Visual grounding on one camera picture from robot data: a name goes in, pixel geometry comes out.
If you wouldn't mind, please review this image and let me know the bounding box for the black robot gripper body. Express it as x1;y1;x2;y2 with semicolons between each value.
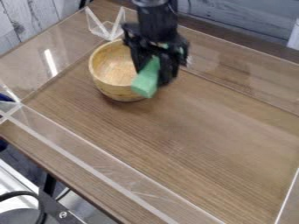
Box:
120;3;193;67

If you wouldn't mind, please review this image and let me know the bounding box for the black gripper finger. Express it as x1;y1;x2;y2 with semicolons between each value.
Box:
130;45;155;72
158;53;181;87

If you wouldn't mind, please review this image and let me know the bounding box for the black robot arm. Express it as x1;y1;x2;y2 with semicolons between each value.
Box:
122;0;190;86

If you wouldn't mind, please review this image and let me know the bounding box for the clear acrylic corner bracket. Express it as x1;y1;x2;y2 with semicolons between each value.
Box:
84;7;127;41

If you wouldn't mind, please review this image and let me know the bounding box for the black cable loop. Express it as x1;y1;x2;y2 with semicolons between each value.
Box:
0;190;50;224

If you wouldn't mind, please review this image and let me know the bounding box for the green rectangular block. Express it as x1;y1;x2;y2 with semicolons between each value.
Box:
131;56;161;98

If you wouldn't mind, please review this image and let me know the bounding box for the brown wooden bowl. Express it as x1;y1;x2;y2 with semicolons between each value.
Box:
88;39;147;102

